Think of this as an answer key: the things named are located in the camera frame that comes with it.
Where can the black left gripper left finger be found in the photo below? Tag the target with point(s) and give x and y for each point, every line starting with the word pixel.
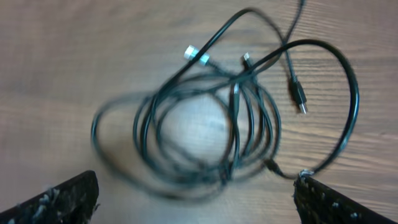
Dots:
pixel 73 201

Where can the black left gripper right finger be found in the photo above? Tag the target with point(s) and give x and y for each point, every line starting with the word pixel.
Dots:
pixel 317 203

